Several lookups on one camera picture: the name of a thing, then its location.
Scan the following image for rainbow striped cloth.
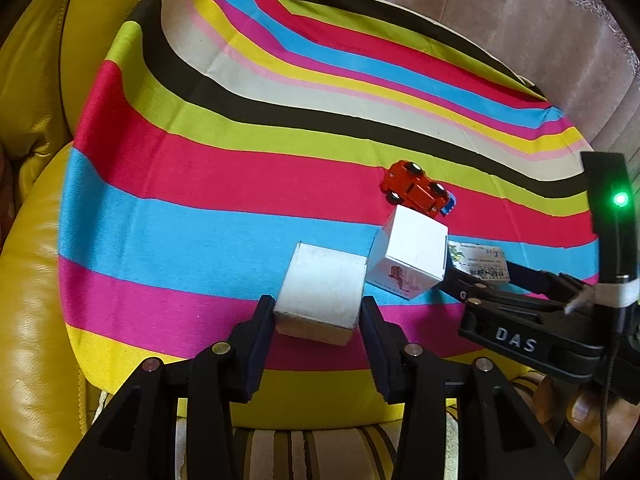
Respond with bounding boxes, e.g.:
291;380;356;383
56;0;601;430

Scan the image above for yellow leather sofa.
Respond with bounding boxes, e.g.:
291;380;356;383
0;0;189;480

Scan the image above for white cube box with figure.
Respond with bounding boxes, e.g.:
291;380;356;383
366;206;449;300

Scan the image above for white medicine box green print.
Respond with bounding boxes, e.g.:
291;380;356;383
448;240;510;284

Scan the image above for red toy car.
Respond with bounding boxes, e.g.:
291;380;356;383
380;160;449;218

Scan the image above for blue toy piece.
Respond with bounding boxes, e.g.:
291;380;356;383
440;192;457;217

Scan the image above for black camera with green light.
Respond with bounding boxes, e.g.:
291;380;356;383
580;152;639;309

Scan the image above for plain white cube box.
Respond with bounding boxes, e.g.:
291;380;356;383
274;243;367;347

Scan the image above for person's right hand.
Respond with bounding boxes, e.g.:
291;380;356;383
533;377;639;479

